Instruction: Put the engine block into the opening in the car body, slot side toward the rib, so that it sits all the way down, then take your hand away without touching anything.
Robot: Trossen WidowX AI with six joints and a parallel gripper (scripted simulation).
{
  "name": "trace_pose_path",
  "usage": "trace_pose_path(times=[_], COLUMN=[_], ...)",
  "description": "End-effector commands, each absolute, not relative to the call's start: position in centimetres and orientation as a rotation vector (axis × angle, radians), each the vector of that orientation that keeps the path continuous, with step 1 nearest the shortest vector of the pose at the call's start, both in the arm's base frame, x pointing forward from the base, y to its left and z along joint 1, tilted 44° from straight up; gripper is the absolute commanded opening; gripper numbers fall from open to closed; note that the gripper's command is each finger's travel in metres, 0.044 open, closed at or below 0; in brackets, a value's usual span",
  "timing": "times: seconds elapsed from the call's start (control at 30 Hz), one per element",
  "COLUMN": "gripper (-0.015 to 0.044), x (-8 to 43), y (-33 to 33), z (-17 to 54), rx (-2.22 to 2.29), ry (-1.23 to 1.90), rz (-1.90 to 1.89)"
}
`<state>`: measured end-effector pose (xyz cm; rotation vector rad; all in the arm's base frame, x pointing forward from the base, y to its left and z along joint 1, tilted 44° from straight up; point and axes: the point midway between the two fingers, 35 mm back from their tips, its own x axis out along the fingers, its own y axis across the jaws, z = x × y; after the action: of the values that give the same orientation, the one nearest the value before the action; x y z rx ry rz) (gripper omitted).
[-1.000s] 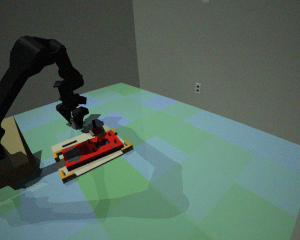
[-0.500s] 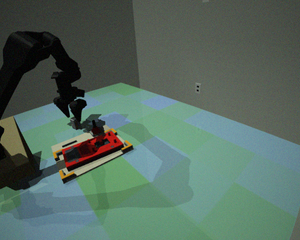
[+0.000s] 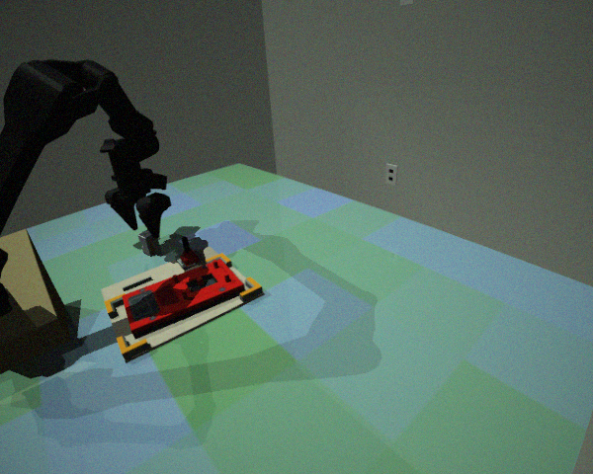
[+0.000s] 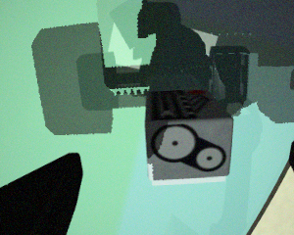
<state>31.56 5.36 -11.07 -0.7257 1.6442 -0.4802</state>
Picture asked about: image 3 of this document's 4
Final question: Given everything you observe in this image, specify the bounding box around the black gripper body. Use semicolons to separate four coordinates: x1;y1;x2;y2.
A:
104;166;172;216

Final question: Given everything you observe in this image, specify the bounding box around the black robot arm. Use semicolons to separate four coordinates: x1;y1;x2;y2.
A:
0;59;159;235

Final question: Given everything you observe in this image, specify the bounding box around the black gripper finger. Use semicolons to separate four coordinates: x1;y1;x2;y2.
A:
111;201;137;230
138;207;168;239

